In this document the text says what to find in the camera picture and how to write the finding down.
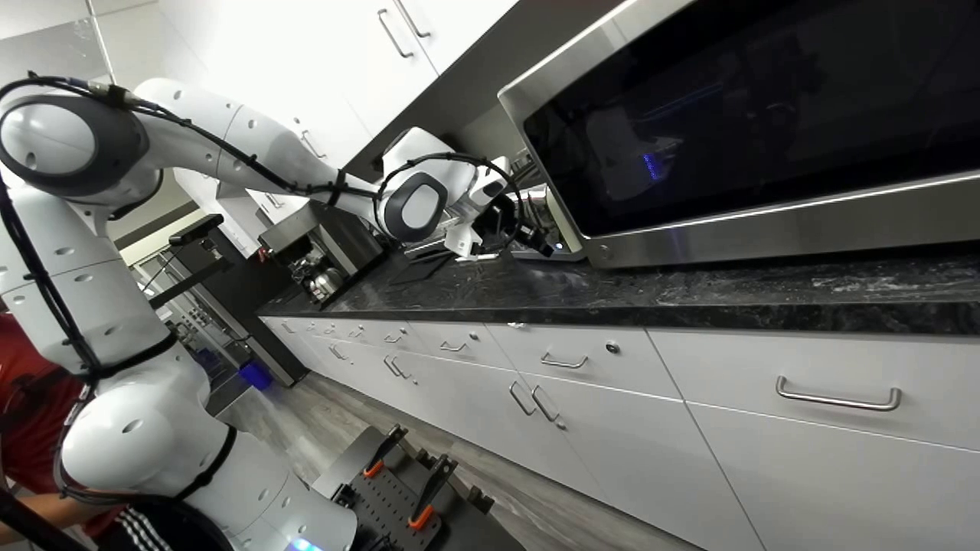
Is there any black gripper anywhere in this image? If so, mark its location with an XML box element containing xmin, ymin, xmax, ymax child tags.
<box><xmin>486</xmin><ymin>179</ymin><xmax>560</xmax><ymax>261</ymax></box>

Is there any white drawer front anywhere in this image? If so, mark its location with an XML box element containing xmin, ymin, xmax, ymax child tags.
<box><xmin>645</xmin><ymin>324</ymin><xmax>980</xmax><ymax>457</ymax></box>
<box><xmin>486</xmin><ymin>320</ymin><xmax>681</xmax><ymax>402</ymax></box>
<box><xmin>404</xmin><ymin>319</ymin><xmax>515</xmax><ymax>373</ymax></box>

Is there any black coffee machine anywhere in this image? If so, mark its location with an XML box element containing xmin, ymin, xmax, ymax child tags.
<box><xmin>258</xmin><ymin>197</ymin><xmax>399</xmax><ymax>310</ymax></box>

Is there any white cabinet door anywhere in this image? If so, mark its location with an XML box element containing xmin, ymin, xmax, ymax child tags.
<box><xmin>681</xmin><ymin>402</ymin><xmax>980</xmax><ymax>551</ymax></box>
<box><xmin>101</xmin><ymin>0</ymin><xmax>443</xmax><ymax>172</ymax></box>
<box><xmin>515</xmin><ymin>377</ymin><xmax>764</xmax><ymax>551</ymax></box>
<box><xmin>399</xmin><ymin>0</ymin><xmax>520</xmax><ymax>75</ymax></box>
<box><xmin>404</xmin><ymin>354</ymin><xmax>607</xmax><ymax>495</ymax></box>

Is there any white upper cabinet door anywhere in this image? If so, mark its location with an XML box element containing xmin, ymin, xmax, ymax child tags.
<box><xmin>399</xmin><ymin>0</ymin><xmax>520</xmax><ymax>75</ymax></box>
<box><xmin>101</xmin><ymin>0</ymin><xmax>443</xmax><ymax>172</ymax></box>

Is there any stainless steel microwave oven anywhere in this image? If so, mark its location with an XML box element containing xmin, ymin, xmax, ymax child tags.
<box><xmin>493</xmin><ymin>0</ymin><xmax>980</xmax><ymax>275</ymax></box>

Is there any black desk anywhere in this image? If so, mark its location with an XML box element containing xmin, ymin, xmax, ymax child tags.
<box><xmin>142</xmin><ymin>211</ymin><xmax>312</xmax><ymax>393</ymax></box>

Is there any blue container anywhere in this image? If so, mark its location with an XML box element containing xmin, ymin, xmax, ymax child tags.
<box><xmin>236</xmin><ymin>357</ymin><xmax>278</xmax><ymax>394</ymax></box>

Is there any black tool tray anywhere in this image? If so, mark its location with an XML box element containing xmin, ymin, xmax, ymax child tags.
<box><xmin>328</xmin><ymin>423</ymin><xmax>500</xmax><ymax>551</ymax></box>

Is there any person in red shirt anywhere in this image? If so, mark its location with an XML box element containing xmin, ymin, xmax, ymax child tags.
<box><xmin>0</xmin><ymin>302</ymin><xmax>236</xmax><ymax>551</ymax></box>

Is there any steel upper cabinet handle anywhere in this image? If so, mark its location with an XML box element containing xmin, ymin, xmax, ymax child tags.
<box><xmin>395</xmin><ymin>0</ymin><xmax>435</xmax><ymax>42</ymax></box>
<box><xmin>375</xmin><ymin>7</ymin><xmax>419</xmax><ymax>64</ymax></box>

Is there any orange handled clamp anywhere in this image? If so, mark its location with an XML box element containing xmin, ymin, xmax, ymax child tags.
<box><xmin>358</xmin><ymin>426</ymin><xmax>411</xmax><ymax>484</ymax></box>
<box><xmin>404</xmin><ymin>453</ymin><xmax>458</xmax><ymax>536</ymax></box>

